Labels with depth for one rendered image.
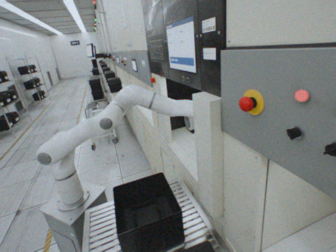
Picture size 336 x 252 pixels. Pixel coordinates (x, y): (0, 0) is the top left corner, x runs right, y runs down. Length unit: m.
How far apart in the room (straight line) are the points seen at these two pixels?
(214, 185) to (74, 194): 0.83
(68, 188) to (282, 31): 1.20
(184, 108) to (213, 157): 0.25
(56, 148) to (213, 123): 0.79
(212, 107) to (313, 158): 0.30
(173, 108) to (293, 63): 0.55
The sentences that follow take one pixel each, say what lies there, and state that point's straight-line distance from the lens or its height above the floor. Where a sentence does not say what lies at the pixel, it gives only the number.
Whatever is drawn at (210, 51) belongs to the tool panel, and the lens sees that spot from 0.67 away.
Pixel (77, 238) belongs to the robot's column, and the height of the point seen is 0.64.
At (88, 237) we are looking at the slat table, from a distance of 1.14.
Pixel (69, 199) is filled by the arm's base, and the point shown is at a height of 0.81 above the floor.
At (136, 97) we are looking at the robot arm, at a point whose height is 1.38.
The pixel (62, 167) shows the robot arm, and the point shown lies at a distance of 1.21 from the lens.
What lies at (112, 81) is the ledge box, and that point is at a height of 1.02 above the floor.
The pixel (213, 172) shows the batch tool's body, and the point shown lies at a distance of 0.77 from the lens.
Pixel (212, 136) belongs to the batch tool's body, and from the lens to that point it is 0.68.
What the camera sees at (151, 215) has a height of 0.77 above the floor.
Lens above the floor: 1.60
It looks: 20 degrees down
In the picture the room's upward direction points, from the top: 7 degrees counter-clockwise
